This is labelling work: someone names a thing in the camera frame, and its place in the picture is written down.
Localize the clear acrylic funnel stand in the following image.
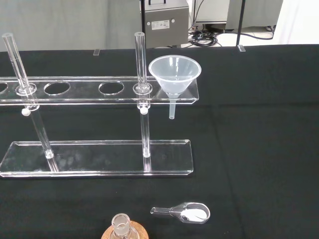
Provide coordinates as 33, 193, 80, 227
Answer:
0, 31, 200, 179

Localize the glass weighing funnel with powder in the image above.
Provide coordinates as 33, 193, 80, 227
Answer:
150, 202, 211, 224

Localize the grey metal equipment box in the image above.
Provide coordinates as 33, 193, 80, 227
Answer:
139, 0, 190, 49

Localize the black bench cloth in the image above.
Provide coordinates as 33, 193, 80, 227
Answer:
0, 44, 319, 239

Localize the black tripod pole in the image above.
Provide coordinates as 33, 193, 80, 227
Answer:
235, 0, 247, 47
139, 0, 147, 34

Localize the glass round-bottom flask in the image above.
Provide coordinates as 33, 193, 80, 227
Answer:
109, 213, 140, 239

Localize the black cable bundle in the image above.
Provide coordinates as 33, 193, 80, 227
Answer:
188, 23, 225, 48

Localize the cork ring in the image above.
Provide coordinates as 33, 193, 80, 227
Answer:
101, 220, 150, 239

